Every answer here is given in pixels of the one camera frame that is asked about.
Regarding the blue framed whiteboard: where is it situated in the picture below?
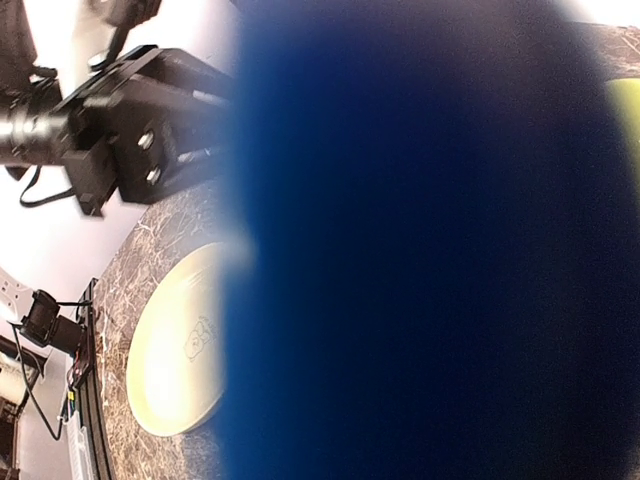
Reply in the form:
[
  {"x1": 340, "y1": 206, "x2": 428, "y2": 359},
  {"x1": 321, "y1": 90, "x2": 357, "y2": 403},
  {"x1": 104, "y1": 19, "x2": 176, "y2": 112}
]
[{"x1": 217, "y1": 1, "x2": 639, "y2": 479}]

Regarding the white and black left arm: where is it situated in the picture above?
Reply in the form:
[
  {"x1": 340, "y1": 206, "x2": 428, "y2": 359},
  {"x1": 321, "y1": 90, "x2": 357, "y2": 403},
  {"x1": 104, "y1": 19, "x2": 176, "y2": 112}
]
[{"x1": 1, "y1": 1, "x2": 232, "y2": 217}]

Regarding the black front rail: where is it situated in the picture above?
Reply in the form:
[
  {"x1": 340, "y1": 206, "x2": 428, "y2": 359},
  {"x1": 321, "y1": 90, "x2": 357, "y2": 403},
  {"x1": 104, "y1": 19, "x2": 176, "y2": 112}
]
[{"x1": 78, "y1": 278, "x2": 116, "y2": 480}]

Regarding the white slotted cable duct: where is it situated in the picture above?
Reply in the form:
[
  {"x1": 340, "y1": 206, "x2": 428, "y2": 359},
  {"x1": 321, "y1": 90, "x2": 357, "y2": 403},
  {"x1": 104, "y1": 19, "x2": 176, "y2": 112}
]
[{"x1": 64, "y1": 390, "x2": 94, "y2": 480}]

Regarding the black external camera on stand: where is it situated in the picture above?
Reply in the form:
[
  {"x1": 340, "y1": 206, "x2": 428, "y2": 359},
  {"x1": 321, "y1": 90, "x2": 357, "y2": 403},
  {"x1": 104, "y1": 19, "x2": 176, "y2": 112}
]
[{"x1": 19, "y1": 290, "x2": 86, "y2": 356}]

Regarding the beige plate with bear drawing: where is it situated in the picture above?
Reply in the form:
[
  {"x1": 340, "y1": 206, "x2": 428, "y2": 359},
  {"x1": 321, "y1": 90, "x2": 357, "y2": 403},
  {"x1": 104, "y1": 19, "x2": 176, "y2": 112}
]
[{"x1": 126, "y1": 242, "x2": 251, "y2": 437}]

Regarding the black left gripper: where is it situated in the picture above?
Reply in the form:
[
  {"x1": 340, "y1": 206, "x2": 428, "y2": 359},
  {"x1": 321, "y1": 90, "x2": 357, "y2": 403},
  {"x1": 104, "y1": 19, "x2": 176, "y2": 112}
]
[{"x1": 54, "y1": 45, "x2": 233, "y2": 216}]

